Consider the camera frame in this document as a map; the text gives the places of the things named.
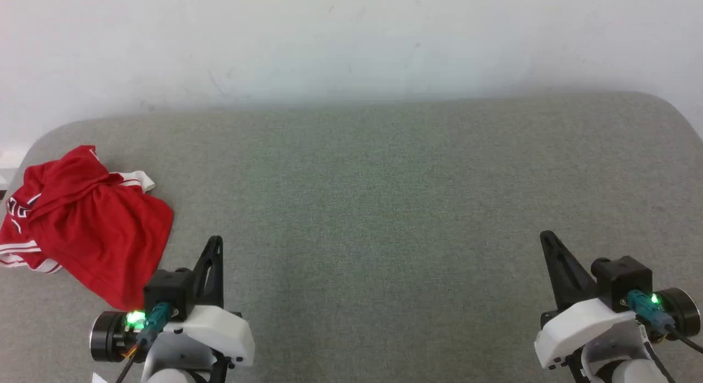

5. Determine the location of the grey fabric sofa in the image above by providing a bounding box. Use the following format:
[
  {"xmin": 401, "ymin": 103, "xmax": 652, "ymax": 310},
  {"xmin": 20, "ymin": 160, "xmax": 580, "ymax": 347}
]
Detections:
[{"xmin": 0, "ymin": 92, "xmax": 703, "ymax": 383}]

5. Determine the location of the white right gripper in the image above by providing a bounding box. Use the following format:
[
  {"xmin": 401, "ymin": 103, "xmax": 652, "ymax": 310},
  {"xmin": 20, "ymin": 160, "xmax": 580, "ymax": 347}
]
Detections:
[{"xmin": 534, "ymin": 231, "xmax": 638, "ymax": 369}]

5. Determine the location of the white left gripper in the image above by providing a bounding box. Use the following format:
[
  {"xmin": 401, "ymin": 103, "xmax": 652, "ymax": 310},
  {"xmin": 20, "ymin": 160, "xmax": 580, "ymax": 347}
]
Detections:
[{"xmin": 163, "ymin": 236, "xmax": 256, "ymax": 368}]

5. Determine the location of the black left cable, teal plug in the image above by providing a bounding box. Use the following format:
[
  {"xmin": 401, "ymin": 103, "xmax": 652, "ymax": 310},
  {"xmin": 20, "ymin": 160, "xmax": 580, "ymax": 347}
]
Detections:
[{"xmin": 114, "ymin": 302, "xmax": 172, "ymax": 383}]

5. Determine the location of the black cable, teal plug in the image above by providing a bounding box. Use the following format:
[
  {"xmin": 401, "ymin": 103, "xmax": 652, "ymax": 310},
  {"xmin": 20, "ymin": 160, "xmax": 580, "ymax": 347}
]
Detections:
[
  {"xmin": 625, "ymin": 288, "xmax": 703, "ymax": 355},
  {"xmin": 114, "ymin": 302, "xmax": 172, "ymax": 383}
]

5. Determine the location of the white wall ledge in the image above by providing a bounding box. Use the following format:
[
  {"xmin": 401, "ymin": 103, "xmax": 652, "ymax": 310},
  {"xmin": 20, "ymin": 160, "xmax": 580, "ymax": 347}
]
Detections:
[{"xmin": 0, "ymin": 147, "xmax": 31, "ymax": 191}]

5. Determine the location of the black right cable, teal plug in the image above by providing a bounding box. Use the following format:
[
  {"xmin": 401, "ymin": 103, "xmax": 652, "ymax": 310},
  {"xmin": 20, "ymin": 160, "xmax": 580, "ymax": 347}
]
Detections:
[{"xmin": 625, "ymin": 288, "xmax": 703, "ymax": 355}]

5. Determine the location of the red white-striped sports garment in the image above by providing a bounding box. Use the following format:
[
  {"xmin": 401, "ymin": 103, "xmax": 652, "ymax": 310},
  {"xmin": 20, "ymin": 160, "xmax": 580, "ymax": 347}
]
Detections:
[{"xmin": 0, "ymin": 145, "xmax": 175, "ymax": 312}]

